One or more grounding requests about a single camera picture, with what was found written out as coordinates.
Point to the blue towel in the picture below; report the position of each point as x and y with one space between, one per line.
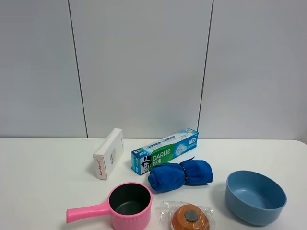
171 176

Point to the Darlie toothpaste box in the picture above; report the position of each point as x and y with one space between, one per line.
145 158

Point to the white rectangular carton box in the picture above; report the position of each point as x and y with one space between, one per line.
108 154

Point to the wrapped orange round cake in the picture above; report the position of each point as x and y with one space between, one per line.
185 216

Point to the blue plastic bowl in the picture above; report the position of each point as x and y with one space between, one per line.
254 198

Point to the pink saucepan with handle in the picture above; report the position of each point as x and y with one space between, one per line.
128 204

